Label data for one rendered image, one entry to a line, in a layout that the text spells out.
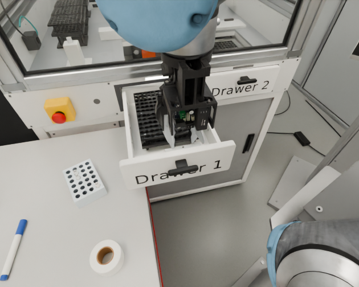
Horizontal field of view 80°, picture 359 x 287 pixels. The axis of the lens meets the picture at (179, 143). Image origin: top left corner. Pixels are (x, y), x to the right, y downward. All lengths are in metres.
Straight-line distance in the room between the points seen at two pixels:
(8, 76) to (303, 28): 0.93
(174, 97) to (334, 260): 0.29
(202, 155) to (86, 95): 0.45
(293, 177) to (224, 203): 0.54
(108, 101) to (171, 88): 0.48
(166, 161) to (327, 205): 0.37
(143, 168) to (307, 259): 0.36
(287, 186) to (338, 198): 1.10
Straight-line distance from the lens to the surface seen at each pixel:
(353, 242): 0.38
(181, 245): 1.39
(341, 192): 0.59
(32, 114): 0.88
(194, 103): 0.31
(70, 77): 0.76
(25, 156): 0.89
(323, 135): 2.22
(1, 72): 0.81
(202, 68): 0.28
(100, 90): 0.78
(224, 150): 0.56
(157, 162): 0.52
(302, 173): 1.79
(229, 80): 0.84
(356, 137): 1.37
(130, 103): 0.83
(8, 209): 0.79
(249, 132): 1.15
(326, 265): 0.34
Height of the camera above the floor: 1.33
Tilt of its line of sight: 48 degrees down
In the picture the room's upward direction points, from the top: straight up
